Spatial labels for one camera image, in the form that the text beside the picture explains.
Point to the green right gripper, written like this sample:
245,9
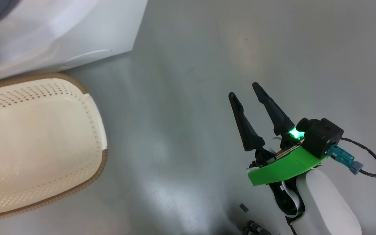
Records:
286,166

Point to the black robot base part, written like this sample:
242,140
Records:
255,227

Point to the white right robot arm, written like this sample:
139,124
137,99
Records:
328,205

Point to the white front-load washing machine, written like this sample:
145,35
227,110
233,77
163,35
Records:
60,29

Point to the cream perforated laundry basket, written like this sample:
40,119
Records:
38,140

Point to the small dark floor tape piece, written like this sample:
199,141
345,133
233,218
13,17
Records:
244,208

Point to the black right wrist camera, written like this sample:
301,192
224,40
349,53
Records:
321,135

